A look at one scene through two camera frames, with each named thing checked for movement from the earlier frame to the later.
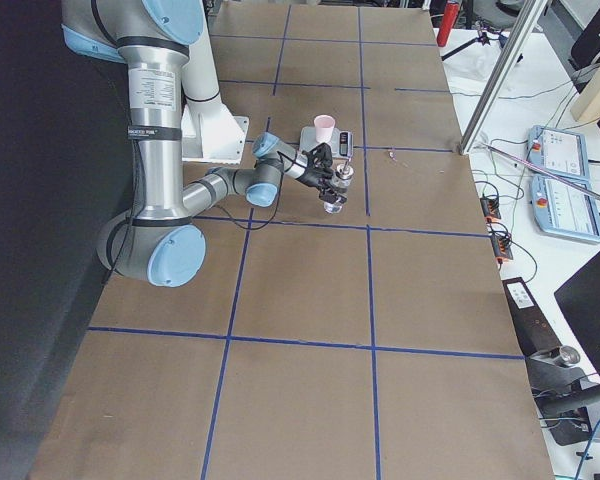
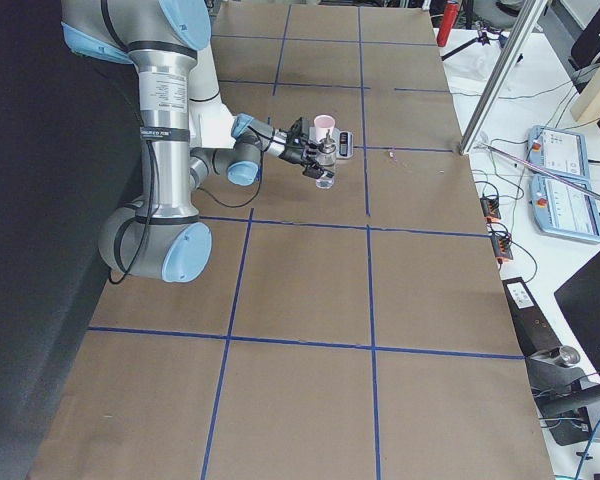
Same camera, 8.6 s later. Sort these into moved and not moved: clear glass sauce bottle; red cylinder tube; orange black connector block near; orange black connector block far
Moved: clear glass sauce bottle
Not moved: orange black connector block far; orange black connector block near; red cylinder tube
